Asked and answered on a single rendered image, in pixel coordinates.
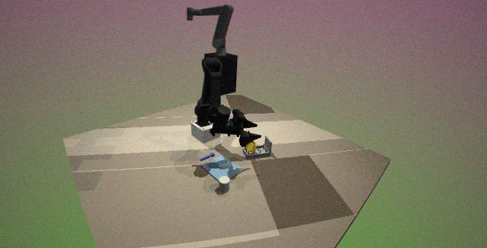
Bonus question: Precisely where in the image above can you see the yellow plate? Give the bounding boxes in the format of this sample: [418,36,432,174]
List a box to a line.
[246,141,256,154]

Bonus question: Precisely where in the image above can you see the light blue square mat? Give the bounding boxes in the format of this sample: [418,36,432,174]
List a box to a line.
[201,156,243,182]

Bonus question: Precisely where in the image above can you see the white cylinder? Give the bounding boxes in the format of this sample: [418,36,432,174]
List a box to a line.
[219,176,230,193]

